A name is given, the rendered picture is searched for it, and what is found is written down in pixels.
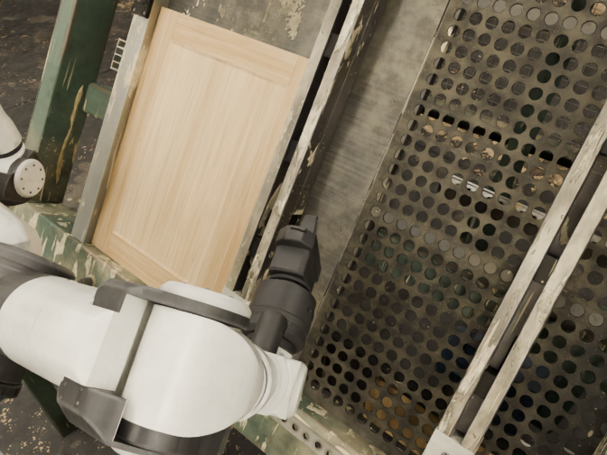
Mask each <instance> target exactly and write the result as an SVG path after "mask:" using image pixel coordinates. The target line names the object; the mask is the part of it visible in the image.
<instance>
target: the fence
mask: <svg viewBox="0 0 607 455"><path fill-rule="evenodd" d="M169 3H170V0H154V3H153V6H152V9H151V13H150V15H149V18H148V19H146V18H144V17H142V16H139V15H136V14H134V17H133V20H132V23H131V26H130V30H129V33H128V36H127V39H126V45H125V48H124V51H123V55H122V58H121V61H120V64H119V68H118V71H117V76H116V80H115V83H114V87H113V89H112V93H111V96H110V100H109V102H108V106H107V112H106V114H105V118H104V121H103V125H102V127H101V131H100V134H99V138H98V143H97V146H96V150H95V152H94V155H93V159H92V162H91V165H90V168H89V174H88V178H87V180H86V184H85V187H84V191H83V193H82V197H81V200H80V204H79V209H78V212H77V216H76V218H75V222H74V225H73V229H72V231H71V234H72V235H73V236H74V237H75V238H77V239H78V240H79V241H80V242H82V243H83V244H84V243H91V241H92V238H93V235H94V232H95V228H96V225H97V223H98V217H99V214H100V211H101V208H102V205H103V201H104V198H105V195H106V192H107V186H108V184H109V181H110V177H111V174H112V171H113V168H114V165H115V161H116V158H117V153H118V150H119V147H120V144H121V141H122V138H123V134H124V132H125V128H126V123H127V119H128V117H129V114H130V110H131V107H132V105H133V101H134V98H135V93H136V90H137V86H138V83H139V80H140V77H141V74H142V71H143V67H144V65H145V59H146V56H147V53H148V50H149V47H150V43H151V40H152V38H153V34H154V28H155V26H156V23H157V19H158V16H159V13H160V10H161V7H165V8H168V5H169Z"/></svg>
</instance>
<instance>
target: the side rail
mask: <svg viewBox="0 0 607 455"><path fill-rule="evenodd" d="M117 3H118V0H61V4H60V8H59V12H58V15H57V19H56V23H55V26H54V29H53V33H52V37H51V43H50V47H49V50H48V54H47V58H46V61H45V65H44V69H43V73H42V79H41V83H40V86H39V90H38V94H37V98H36V101H35V105H34V109H33V115H32V119H31V123H30V126H29V130H28V133H27V136H26V140H25V144H24V145H25V147H26V148H27V149H31V150H34V151H36V152H37V154H38V155H39V157H40V159H41V161H42V163H43V169H44V172H45V180H44V184H43V186H42V188H41V190H40V191H39V192H38V193H37V194H36V195H34V196H33V197H32V198H31V199H30V200H34V201H36V200H38V201H42V202H63V199H64V195H65V191H66V189H67V185H68V181H69V178H70V173H71V169H72V165H73V163H74V159H75V156H76V152H77V149H78V146H79V140H80V137H81V133H82V130H83V126H84V124H85V120H86V116H87V113H86V112H84V111H83V110H82V105H83V102H84V98H85V95H86V92H87V88H88V84H89V83H90V82H95V83H96V81H97V77H98V72H99V68H100V65H101V61H102V59H103V55H104V51H105V49H106V45H107V39H108V36H109V33H110V29H111V26H112V23H113V19H114V16H115V12H116V9H117Z"/></svg>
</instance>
